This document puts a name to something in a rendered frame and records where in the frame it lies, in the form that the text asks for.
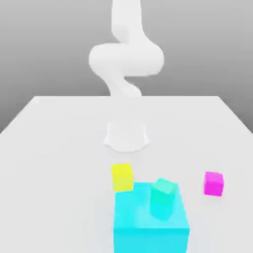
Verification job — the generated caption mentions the small yellow cube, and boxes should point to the small yellow cube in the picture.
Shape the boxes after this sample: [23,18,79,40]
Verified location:
[111,163,134,193]

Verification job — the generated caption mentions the small turquoise cube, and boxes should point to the small turquoise cube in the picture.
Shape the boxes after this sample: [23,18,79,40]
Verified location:
[149,177,178,221]

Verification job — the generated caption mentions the small magenta cube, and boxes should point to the small magenta cube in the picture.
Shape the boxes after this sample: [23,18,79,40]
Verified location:
[204,171,224,197]

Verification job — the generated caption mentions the large cyan box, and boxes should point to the large cyan box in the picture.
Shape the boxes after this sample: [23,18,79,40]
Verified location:
[113,182,191,253]

